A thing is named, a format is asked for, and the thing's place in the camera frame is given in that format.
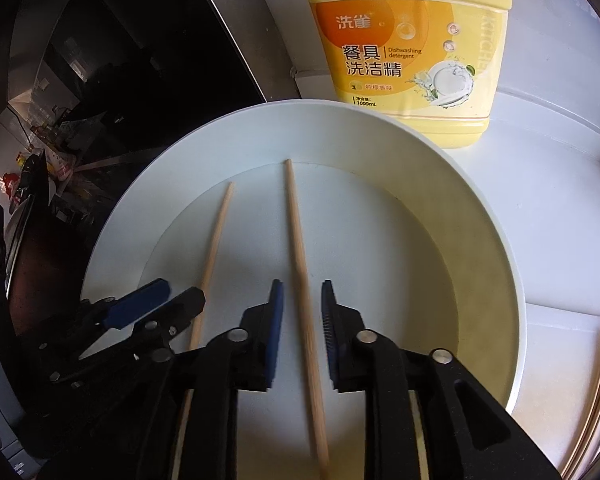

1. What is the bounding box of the white round basin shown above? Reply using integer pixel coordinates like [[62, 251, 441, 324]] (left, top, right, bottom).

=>
[[78, 98, 528, 480]]

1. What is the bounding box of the white plastic cutting board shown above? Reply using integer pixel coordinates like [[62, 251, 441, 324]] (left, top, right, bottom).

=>
[[514, 304, 600, 479]]

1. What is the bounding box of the yellow dish detergent bottle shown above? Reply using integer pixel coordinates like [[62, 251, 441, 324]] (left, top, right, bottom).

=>
[[308, 0, 512, 148]]

